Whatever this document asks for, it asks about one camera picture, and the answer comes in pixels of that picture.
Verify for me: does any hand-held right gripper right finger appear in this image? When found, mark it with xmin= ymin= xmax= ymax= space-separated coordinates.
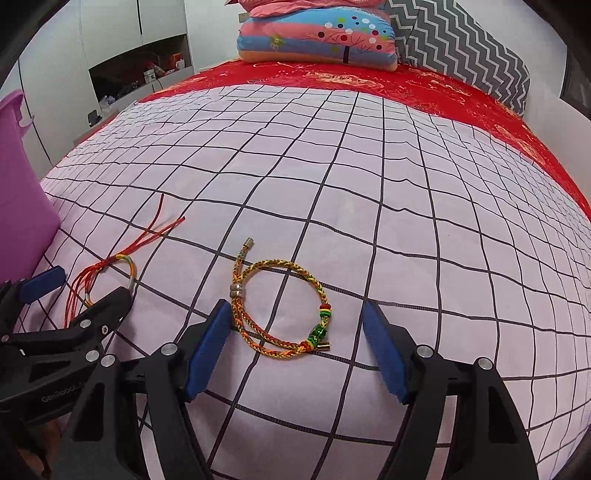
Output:
xmin=361 ymin=302 xmax=540 ymax=480

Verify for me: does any grey zigzag pillow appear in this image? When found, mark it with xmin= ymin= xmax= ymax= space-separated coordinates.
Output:
xmin=385 ymin=0 xmax=531 ymax=117

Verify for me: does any purple plastic bin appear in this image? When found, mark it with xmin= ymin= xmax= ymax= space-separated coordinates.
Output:
xmin=0 ymin=89 xmax=62 ymax=283

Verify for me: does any cluttered wardrobe niche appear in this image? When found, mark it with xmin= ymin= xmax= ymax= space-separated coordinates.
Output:
xmin=88 ymin=35 xmax=193 ymax=100

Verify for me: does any red cord rainbow bracelet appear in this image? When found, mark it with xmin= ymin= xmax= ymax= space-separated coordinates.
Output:
xmin=65 ymin=193 xmax=187 ymax=324

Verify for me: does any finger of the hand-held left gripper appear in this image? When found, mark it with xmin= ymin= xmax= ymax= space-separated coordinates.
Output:
xmin=0 ymin=265 xmax=66 ymax=334
xmin=0 ymin=286 xmax=134 ymax=356

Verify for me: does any folded pink quilt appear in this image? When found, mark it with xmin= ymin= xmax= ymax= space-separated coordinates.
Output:
xmin=225 ymin=0 xmax=389 ymax=19

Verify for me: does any white wardrobe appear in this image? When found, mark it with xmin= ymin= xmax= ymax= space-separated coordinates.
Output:
xmin=0 ymin=0 xmax=194 ymax=181

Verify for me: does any dark window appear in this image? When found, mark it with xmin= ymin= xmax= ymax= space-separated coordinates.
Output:
xmin=560 ymin=46 xmax=591 ymax=112

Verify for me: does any orange braided beaded bracelet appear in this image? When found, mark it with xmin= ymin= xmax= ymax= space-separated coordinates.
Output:
xmin=229 ymin=237 xmax=334 ymax=361

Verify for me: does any red patterned bed sheet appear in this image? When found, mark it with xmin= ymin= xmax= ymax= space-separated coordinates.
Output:
xmin=137 ymin=58 xmax=591 ymax=222

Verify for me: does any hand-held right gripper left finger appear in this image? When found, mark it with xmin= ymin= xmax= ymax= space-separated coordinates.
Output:
xmin=51 ymin=298 xmax=234 ymax=480

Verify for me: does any colourful dotted pillow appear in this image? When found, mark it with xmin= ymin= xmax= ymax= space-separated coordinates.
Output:
xmin=236 ymin=7 xmax=399 ymax=73

